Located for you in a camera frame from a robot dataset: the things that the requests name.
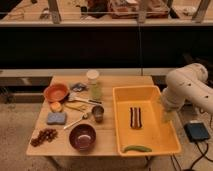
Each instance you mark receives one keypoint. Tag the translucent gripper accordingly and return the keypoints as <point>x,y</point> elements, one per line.
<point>168,113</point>

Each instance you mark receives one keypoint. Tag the dark purple bowl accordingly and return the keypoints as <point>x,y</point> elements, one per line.
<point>82,137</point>

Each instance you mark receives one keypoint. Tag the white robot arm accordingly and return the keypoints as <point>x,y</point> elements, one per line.
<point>186,83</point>

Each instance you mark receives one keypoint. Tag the yellow plastic tray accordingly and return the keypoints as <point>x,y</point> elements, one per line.
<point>155,134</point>

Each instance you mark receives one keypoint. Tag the green chili pepper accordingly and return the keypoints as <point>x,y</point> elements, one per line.
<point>137,148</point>

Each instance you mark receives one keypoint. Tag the small metal cup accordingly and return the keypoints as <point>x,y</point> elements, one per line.
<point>98,112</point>

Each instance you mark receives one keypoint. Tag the green bottle with white lid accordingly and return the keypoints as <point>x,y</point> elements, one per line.
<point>94,86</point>

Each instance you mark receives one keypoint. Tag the metal spoon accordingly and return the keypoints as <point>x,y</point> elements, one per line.
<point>83,117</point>

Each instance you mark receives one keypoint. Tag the blue grey crumpled object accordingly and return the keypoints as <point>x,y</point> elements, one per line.
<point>79,87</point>

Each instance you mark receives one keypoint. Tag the orange fruit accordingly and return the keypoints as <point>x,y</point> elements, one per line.
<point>56,107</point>

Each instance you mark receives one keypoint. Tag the orange bowl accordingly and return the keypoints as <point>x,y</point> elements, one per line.
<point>56,92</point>

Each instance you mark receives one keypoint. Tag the blue sponge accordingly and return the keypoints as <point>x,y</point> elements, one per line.
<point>56,119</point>

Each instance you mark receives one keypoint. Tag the bunch of dark grapes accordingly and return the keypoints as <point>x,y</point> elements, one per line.
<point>44,135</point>

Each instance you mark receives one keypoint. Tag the white handled brush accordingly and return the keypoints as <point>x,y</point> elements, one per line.
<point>74,97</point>

